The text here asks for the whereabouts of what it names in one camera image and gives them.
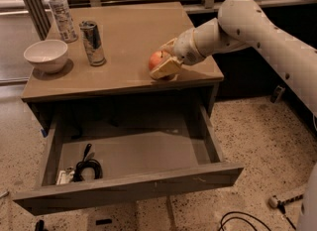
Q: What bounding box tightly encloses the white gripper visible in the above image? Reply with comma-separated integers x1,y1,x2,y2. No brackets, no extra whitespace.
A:
150,28,204,79

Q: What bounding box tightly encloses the clear plastic water bottle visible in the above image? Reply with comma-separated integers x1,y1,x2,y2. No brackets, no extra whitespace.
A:
49,0,77,43

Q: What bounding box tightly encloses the brown cabinet with top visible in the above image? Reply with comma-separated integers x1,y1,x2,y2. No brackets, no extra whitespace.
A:
21,1,225,137

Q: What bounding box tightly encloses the black cable on floor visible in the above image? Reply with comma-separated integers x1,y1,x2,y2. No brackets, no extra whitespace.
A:
217,204,300,231

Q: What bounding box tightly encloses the small dark device on floor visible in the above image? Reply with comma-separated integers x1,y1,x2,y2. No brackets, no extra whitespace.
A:
270,85,285,103

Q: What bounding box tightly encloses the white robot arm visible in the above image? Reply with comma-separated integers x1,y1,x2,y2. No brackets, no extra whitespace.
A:
149,0,317,116

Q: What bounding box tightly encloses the silver drink can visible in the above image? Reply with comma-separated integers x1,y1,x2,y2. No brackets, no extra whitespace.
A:
79,21,106,66

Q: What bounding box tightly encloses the white adapter in drawer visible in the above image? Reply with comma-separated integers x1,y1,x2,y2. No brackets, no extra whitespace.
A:
56,167,75,185

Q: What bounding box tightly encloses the red apple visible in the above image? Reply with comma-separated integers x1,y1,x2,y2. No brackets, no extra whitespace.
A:
149,51,170,70

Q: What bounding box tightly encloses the black coiled cable in drawer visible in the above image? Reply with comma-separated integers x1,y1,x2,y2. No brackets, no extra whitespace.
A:
71,143,104,182

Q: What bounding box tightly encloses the black object at bottom edge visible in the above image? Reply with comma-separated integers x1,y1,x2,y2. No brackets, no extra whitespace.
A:
35,220,47,231

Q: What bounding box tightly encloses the open grey top drawer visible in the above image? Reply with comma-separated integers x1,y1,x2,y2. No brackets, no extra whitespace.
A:
13,105,243,215

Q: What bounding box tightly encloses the white ceramic bowl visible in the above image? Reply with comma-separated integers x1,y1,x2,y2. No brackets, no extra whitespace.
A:
24,40,68,73

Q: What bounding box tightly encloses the white power strip on floor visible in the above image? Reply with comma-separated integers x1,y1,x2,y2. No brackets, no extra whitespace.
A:
268,183,307,208

